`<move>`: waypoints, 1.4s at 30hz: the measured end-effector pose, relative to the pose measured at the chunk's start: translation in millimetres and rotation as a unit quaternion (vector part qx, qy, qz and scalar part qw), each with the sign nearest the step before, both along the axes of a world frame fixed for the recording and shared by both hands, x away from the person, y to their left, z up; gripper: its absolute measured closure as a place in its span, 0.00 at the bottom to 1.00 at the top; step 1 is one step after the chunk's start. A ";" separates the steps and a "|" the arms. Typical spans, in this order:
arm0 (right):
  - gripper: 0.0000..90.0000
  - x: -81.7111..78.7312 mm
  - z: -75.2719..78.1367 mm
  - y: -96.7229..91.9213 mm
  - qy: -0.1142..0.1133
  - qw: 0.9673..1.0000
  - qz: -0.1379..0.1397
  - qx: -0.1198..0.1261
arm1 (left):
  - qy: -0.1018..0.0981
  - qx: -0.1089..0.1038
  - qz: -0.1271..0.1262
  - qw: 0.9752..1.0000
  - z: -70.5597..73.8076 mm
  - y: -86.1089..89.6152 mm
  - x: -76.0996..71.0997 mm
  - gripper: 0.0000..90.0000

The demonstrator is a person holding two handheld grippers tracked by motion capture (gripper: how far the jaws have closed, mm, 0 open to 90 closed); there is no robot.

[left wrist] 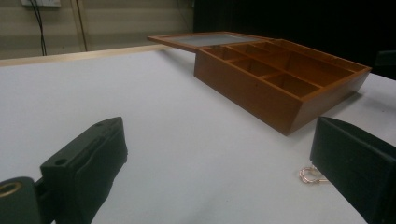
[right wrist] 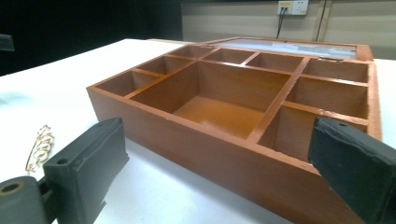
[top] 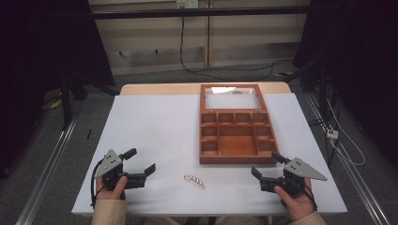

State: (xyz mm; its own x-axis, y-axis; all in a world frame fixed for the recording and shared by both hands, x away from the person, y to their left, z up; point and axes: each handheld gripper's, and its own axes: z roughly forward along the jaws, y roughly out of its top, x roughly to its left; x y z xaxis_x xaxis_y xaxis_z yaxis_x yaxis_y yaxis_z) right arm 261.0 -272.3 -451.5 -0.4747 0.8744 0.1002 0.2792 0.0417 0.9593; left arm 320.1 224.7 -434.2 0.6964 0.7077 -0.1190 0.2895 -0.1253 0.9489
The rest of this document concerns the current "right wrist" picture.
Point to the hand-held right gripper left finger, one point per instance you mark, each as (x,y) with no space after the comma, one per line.
(84,168)

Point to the wooden compartment jewelry box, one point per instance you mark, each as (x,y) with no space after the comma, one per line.
(218,124)

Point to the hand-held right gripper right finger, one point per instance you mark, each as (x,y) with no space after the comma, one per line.
(355,168)

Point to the white wall power socket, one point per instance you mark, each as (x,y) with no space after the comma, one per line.
(293,7)

